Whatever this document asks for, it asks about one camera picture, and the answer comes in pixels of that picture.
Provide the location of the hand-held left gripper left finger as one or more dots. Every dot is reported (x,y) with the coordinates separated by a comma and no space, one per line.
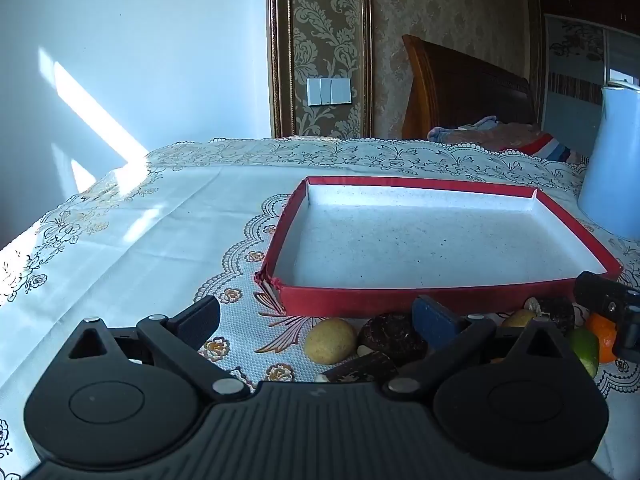
(201,317)

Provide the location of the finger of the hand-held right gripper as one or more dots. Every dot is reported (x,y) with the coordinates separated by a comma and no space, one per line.
(602,292)

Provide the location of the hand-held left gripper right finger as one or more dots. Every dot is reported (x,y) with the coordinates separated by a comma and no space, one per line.
(432,322)

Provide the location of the dark brown water chestnut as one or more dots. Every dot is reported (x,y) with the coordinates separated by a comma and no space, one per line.
(390,335)

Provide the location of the small orange tangerine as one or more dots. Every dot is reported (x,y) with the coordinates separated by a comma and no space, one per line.
(602,340)

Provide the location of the dark sugarcane piece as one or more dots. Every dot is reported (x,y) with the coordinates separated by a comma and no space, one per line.
(362,367)
(555,310)

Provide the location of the green jujube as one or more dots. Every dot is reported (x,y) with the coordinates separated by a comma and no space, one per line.
(585,352)

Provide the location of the red cardboard box tray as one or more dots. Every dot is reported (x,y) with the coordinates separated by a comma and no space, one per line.
(425,240)

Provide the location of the tan longan fruit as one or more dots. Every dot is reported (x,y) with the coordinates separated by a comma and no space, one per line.
(519,318)
(330,341)

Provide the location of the pale blue electric kettle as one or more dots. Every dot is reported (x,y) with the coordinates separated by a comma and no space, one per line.
(615,170)

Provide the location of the wardrobe with sliding doors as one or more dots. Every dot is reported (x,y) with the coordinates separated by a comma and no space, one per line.
(570,90)

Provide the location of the brown wooden bed headboard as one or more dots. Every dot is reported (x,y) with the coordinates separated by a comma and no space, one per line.
(465,90)

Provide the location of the gold framed wallpaper panel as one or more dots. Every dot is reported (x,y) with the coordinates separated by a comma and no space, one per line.
(325,35)

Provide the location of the white wall light switch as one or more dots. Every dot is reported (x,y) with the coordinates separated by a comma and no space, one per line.
(328,91)

